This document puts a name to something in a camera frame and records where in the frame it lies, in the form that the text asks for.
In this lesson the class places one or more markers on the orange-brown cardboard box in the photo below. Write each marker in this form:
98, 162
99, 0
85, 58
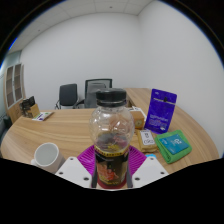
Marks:
138, 119

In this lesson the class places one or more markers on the small beige packet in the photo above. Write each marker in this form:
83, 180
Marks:
146, 140

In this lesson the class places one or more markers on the white grey-patterned mug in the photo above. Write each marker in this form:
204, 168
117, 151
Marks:
48, 156

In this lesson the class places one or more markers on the wooden glass-door cabinet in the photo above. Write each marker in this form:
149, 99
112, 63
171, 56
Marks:
15, 90

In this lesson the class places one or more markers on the purple standing pouch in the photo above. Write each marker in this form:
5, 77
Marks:
161, 110

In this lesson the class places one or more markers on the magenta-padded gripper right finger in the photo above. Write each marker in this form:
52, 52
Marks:
148, 170

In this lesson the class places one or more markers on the green cloth with teal card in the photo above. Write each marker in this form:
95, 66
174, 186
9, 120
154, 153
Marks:
173, 146

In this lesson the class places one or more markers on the black office chair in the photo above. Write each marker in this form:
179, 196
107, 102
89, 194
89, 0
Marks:
67, 95

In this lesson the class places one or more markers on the clear black-capped drink bottle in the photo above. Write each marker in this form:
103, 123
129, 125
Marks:
111, 133

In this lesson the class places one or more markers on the white green leaflet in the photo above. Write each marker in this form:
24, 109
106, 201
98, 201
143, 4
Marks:
42, 116

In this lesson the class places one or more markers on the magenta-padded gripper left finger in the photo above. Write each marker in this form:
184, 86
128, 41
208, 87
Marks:
74, 171

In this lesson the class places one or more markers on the grey mesh office chair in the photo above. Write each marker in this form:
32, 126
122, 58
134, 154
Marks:
91, 89

